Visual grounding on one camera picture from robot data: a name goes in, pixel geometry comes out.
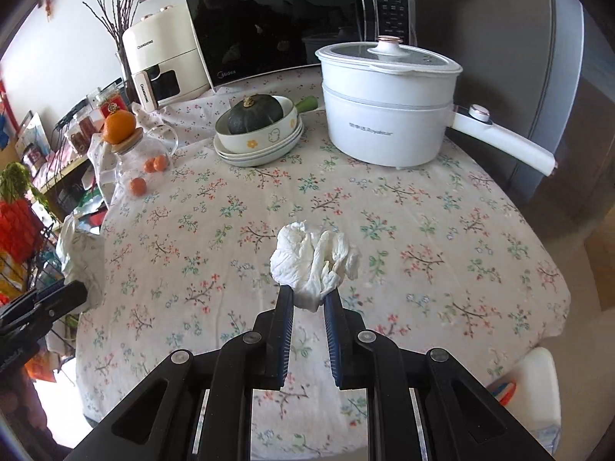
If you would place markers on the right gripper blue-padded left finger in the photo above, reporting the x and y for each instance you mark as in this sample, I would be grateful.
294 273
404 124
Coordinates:
198 407

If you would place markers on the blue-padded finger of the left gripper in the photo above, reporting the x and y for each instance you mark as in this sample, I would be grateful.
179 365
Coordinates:
50 303

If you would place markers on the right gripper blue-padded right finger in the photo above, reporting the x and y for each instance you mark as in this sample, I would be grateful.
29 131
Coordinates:
420 406

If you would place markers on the white tissue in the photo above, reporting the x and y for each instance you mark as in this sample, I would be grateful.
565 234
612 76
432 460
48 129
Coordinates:
313 262

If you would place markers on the white plastic trash bag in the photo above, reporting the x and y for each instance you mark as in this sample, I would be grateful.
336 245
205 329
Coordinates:
81 255

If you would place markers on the white chair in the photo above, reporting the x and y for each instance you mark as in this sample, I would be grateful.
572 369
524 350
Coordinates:
530 392

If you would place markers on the red bag with greens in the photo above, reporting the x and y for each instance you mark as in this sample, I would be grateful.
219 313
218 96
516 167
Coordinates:
21 229

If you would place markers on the small orange fruit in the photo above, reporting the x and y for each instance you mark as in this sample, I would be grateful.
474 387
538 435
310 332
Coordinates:
137 187
160 163
149 166

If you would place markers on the large orange on jar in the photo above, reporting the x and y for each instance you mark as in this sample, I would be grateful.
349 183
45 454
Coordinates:
118 126

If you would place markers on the red tea tin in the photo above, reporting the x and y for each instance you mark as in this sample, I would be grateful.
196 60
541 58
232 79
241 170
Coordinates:
111 104

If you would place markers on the white plate under bowl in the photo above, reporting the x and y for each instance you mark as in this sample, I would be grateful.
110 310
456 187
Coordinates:
264 156

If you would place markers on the cream air fryer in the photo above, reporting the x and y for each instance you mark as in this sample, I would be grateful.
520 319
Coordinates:
164 59

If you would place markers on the dark green pumpkin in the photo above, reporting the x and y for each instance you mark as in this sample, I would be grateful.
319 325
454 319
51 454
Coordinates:
253 113

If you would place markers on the dried branches in vase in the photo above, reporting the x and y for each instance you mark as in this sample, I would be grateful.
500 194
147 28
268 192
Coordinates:
116 16

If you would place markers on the black microwave oven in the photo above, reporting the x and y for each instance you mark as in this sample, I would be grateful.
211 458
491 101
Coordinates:
241 39

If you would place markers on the white electric cooking pot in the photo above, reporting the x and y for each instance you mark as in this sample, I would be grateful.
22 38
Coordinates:
390 104

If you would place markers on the grey refrigerator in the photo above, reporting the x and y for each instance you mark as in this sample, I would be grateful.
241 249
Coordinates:
544 70

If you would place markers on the glass jar with handle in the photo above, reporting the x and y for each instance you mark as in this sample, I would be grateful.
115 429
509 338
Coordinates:
135 150

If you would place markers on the cream bowl with green handle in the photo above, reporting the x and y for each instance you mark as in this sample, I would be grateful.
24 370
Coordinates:
265 137

